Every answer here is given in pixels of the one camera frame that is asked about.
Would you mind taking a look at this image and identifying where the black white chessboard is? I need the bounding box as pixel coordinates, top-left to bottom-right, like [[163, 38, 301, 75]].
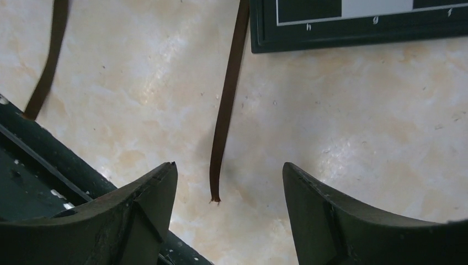
[[249, 1, 467, 54]]

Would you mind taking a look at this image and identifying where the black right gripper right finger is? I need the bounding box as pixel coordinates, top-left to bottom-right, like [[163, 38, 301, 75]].
[[282, 162, 467, 264]]

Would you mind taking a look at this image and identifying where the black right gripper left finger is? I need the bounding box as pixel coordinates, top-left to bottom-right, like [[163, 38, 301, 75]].
[[1, 162, 178, 264]]

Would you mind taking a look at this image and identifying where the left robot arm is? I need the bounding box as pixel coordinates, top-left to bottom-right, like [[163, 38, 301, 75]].
[[1, 98, 208, 264]]

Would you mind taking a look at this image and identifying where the brown ribbon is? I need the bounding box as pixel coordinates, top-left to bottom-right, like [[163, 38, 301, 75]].
[[22, 0, 249, 203]]

